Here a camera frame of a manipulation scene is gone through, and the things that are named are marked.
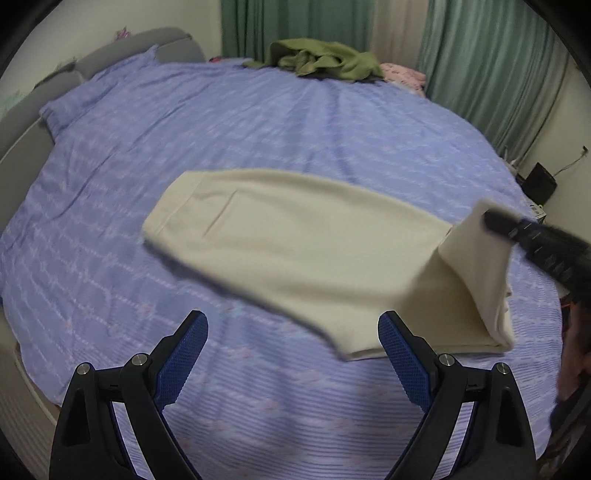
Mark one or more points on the grey upholstered bed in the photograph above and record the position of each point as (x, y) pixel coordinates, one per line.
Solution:
(101, 50)

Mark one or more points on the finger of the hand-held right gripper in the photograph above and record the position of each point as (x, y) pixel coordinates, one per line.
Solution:
(501, 222)

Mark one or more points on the purple patterned pillow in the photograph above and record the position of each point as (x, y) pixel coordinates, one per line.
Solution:
(87, 97)

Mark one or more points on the cream pants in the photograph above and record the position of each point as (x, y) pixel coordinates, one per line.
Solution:
(300, 244)

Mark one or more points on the green curtain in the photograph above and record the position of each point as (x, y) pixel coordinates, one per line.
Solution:
(295, 23)
(489, 69)

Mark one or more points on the olive green garment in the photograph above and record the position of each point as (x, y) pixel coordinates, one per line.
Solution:
(323, 60)

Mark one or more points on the beige sheer curtain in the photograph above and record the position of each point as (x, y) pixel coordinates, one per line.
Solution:
(399, 27)

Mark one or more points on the small purple toy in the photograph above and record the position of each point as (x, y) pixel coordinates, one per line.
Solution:
(122, 33)

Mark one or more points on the person's right forearm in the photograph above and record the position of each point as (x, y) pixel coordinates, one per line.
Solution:
(575, 344)

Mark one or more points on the pink printed cloth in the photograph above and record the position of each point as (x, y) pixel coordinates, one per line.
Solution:
(404, 76)

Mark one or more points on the bed with purple sheet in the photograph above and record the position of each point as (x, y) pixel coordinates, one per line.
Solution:
(231, 129)

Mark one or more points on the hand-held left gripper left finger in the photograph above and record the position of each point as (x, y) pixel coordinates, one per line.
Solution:
(182, 360)

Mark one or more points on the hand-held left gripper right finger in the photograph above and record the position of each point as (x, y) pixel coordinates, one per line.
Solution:
(404, 360)

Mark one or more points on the black floor appliance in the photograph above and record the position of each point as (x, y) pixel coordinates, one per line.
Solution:
(541, 181)

